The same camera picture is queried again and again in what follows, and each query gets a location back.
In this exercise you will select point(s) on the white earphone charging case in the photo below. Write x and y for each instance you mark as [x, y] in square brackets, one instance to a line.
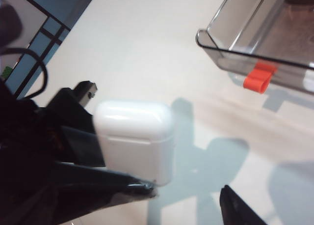
[132, 126]

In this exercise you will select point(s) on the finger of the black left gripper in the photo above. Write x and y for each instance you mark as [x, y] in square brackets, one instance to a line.
[103, 198]

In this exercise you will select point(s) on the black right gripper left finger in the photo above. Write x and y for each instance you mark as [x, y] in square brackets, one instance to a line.
[36, 215]

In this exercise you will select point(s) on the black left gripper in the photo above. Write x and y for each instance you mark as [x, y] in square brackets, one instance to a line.
[36, 136]

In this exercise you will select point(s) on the black metal stand frame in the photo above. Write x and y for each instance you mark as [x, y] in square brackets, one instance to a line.
[59, 22]

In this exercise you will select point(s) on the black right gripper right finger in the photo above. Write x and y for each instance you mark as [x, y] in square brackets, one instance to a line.
[238, 212]

